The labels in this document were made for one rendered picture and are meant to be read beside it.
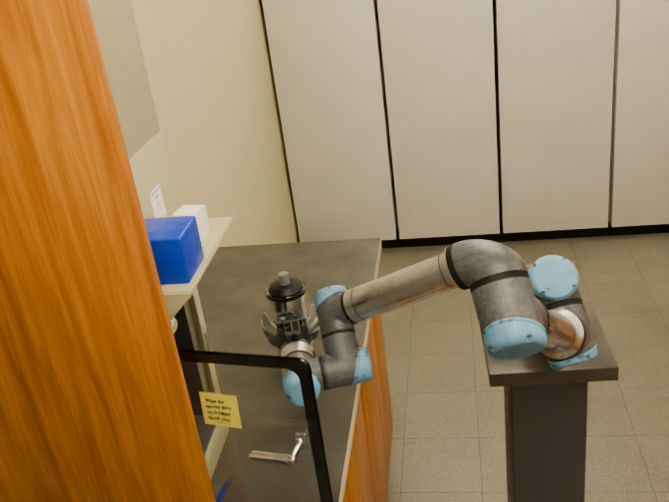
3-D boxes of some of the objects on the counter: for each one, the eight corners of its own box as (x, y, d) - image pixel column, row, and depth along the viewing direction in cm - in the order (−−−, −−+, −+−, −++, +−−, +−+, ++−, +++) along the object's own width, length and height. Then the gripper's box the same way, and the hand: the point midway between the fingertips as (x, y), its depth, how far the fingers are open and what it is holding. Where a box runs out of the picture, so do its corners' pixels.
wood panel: (-1, 558, 161) (-342, -217, 99) (6, 547, 163) (-322, -215, 102) (224, 561, 153) (5, -282, 91) (228, 549, 155) (18, -278, 94)
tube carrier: (276, 348, 218) (264, 282, 208) (314, 341, 218) (303, 275, 209) (279, 369, 208) (266, 301, 199) (319, 362, 209) (308, 294, 199)
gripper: (334, 327, 175) (324, 286, 192) (251, 343, 173) (248, 300, 191) (338, 359, 178) (328, 316, 196) (257, 374, 177) (254, 329, 195)
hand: (290, 317), depth 195 cm, fingers open, 14 cm apart
